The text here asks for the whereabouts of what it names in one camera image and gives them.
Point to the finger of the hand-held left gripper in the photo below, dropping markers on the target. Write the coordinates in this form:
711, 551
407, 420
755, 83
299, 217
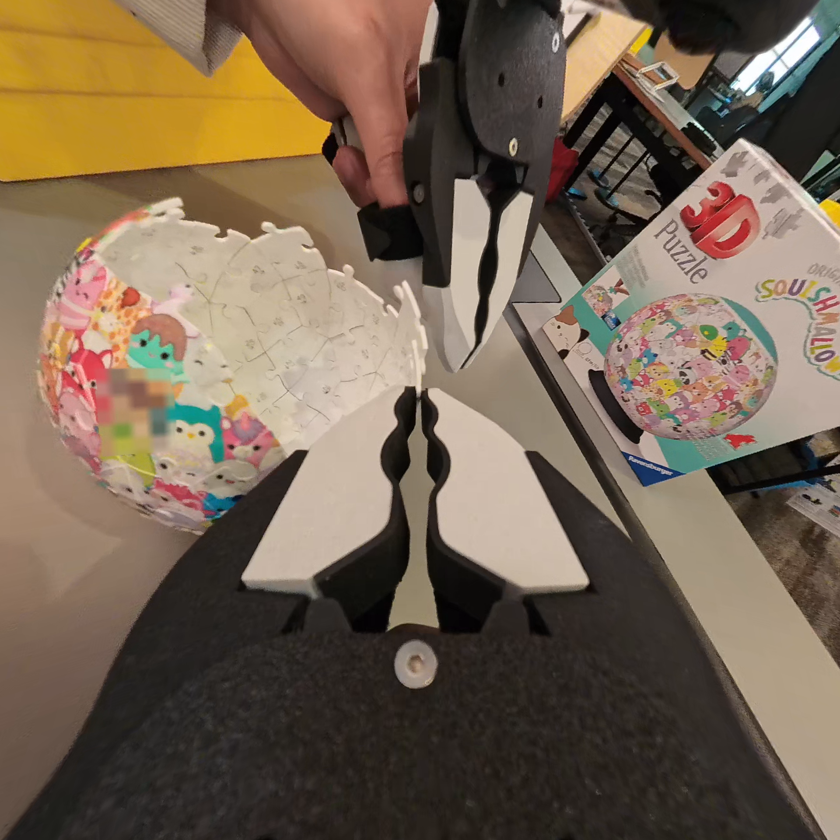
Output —
512, 250
453, 263

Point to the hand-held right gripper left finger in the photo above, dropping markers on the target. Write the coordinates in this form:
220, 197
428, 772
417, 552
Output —
322, 525

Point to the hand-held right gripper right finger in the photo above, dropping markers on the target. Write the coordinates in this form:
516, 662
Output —
512, 525

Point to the colourful puzzle ball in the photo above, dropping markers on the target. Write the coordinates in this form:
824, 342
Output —
263, 328

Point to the puzzle box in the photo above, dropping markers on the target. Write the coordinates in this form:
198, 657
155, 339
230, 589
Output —
696, 355

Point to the person's left hand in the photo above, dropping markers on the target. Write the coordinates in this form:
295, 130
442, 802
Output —
341, 53

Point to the white paper sheet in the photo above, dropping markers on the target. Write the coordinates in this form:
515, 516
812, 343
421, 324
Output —
817, 509

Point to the yellow plastic bin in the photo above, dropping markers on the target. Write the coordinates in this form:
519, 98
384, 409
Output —
131, 105

